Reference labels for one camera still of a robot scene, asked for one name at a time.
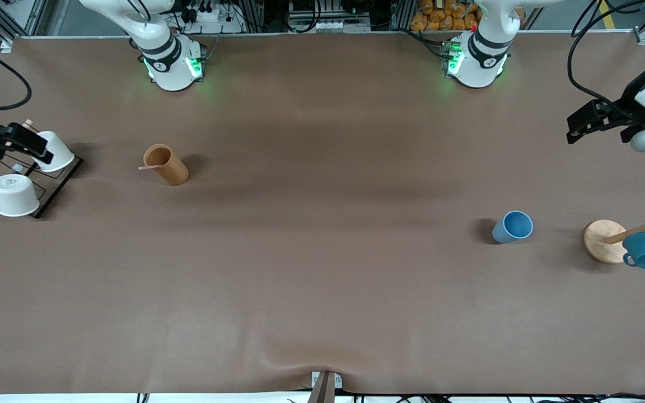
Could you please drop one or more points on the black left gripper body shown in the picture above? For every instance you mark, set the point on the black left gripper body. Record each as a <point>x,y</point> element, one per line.
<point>627,107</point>

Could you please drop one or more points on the pink chopstick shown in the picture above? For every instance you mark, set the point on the pink chopstick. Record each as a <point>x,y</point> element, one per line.
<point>148,167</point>

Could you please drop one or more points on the light blue plastic cup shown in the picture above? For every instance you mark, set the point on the light blue plastic cup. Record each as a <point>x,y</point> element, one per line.
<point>515,225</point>

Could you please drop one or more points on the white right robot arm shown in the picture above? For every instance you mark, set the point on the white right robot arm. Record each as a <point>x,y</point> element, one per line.
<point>167,68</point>

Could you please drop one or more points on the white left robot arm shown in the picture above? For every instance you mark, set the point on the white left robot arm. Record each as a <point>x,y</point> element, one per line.
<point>476,64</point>

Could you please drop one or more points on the tilted white cup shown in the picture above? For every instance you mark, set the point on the tilted white cup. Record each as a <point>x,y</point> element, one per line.
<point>58,152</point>

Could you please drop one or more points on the upside-down white cup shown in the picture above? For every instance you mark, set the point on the upside-down white cup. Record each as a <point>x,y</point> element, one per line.
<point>14,196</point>

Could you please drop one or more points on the brown wooden cup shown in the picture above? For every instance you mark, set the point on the brown wooden cup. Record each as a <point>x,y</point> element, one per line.
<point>171,168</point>

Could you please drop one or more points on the wooden mug tree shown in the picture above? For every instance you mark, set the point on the wooden mug tree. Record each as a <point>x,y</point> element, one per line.
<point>602,240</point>

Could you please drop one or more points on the pile of orange bread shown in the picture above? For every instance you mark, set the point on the pile of orange bread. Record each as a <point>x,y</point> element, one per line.
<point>445,15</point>

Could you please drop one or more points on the white power strip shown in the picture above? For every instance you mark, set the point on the white power strip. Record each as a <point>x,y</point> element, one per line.
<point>213,15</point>

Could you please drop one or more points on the metal table edge bracket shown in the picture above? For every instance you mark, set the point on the metal table edge bracket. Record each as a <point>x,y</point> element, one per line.
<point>325,386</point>

